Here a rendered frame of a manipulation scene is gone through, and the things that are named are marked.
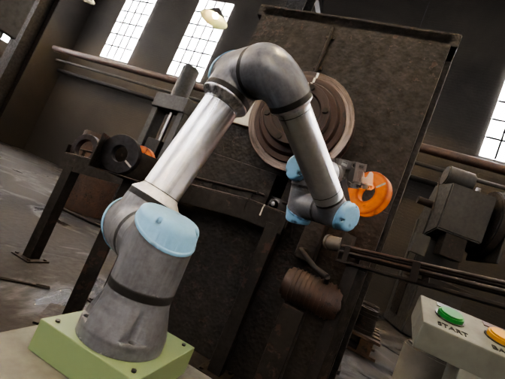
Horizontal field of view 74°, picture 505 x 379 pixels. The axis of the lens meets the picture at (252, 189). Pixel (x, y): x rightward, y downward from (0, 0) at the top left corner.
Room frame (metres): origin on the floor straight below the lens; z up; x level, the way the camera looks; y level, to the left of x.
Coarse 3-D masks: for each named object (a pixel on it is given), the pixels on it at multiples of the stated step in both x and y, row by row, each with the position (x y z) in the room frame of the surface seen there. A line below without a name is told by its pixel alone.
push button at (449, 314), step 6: (444, 306) 0.58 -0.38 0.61; (438, 312) 0.57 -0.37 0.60; (444, 312) 0.56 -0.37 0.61; (450, 312) 0.57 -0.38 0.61; (456, 312) 0.57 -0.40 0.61; (444, 318) 0.56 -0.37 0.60; (450, 318) 0.55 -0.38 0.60; (456, 318) 0.55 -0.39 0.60; (462, 318) 0.56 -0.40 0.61; (462, 324) 0.56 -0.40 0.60
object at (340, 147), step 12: (312, 72) 1.45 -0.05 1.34; (336, 84) 1.41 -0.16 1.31; (348, 96) 1.38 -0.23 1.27; (252, 108) 1.52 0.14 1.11; (348, 108) 1.38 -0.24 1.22; (252, 120) 1.52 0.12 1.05; (348, 120) 1.37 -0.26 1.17; (252, 132) 1.51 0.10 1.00; (348, 132) 1.37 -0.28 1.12; (252, 144) 1.50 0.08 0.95; (336, 144) 1.38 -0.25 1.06; (264, 156) 1.47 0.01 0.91; (336, 156) 1.37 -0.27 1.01
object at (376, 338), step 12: (360, 312) 2.81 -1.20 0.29; (372, 312) 2.77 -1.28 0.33; (360, 324) 2.78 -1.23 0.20; (372, 324) 2.77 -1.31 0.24; (360, 336) 2.69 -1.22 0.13; (372, 336) 2.82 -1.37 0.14; (348, 348) 2.72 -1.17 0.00; (360, 348) 2.69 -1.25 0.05; (372, 348) 2.99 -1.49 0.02; (372, 360) 2.65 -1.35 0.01
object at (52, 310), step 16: (96, 160) 1.33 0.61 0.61; (144, 160) 1.47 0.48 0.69; (128, 176) 1.46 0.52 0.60; (144, 176) 1.48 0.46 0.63; (96, 240) 1.33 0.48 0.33; (96, 256) 1.34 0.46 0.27; (80, 272) 1.34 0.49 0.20; (96, 272) 1.35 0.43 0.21; (80, 288) 1.34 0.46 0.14; (80, 304) 1.35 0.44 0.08
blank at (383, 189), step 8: (376, 176) 1.09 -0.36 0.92; (384, 176) 1.08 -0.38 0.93; (376, 184) 1.08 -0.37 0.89; (384, 184) 1.06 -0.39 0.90; (352, 192) 1.15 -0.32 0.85; (360, 192) 1.14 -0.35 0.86; (376, 192) 1.07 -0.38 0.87; (384, 192) 1.05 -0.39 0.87; (352, 200) 1.14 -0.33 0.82; (360, 200) 1.11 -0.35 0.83; (368, 200) 1.09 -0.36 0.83; (376, 200) 1.06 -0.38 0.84; (384, 200) 1.05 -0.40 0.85; (360, 208) 1.10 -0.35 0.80; (368, 208) 1.08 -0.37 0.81; (376, 208) 1.06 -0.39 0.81; (384, 208) 1.07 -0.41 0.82; (368, 216) 1.10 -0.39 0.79
